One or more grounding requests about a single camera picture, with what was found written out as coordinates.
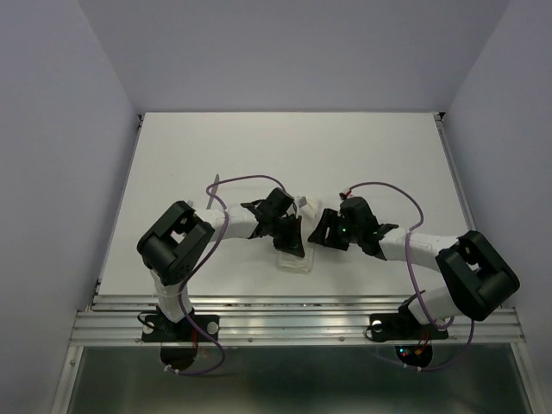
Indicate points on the white cloth napkin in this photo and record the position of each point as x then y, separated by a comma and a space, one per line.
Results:
310, 216

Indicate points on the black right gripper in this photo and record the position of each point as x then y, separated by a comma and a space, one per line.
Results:
329, 219

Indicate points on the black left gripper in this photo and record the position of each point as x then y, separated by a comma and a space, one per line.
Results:
292, 244

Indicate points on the aluminium front rail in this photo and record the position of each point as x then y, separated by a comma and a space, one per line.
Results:
244, 321

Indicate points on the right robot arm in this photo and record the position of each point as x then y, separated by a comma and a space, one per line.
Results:
421, 250

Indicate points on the aluminium rail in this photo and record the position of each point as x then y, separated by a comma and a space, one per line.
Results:
244, 321
466, 202

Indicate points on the silver table knife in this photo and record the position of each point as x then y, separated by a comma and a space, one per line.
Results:
212, 191

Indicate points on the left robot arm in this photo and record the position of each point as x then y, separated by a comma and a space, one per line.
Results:
183, 239

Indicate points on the aluminium right side rail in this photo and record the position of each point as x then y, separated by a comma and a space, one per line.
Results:
466, 202

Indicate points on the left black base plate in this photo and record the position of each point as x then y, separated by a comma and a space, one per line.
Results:
156, 328

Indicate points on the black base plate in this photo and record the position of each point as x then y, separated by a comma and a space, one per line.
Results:
156, 328
384, 327

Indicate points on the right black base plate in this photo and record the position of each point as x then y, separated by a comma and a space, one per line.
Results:
384, 327

